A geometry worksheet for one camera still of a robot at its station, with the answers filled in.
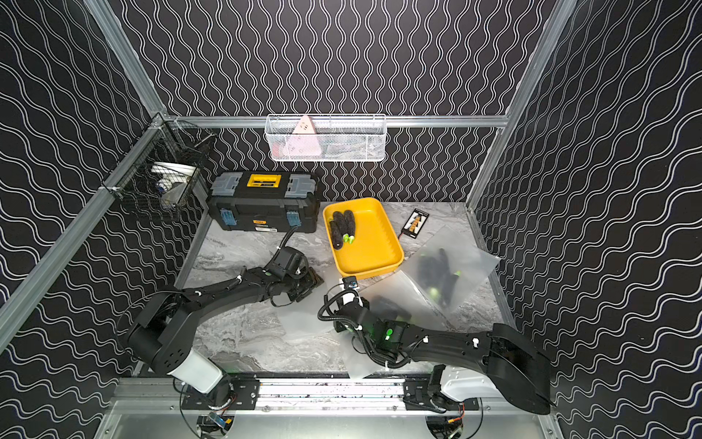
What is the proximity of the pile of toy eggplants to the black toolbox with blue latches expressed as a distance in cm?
9

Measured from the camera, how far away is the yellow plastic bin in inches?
38.7

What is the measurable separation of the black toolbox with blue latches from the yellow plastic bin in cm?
11

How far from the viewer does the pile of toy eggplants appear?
3.52 feet

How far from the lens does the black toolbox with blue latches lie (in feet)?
3.29

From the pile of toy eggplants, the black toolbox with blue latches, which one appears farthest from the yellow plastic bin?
the black toolbox with blue latches
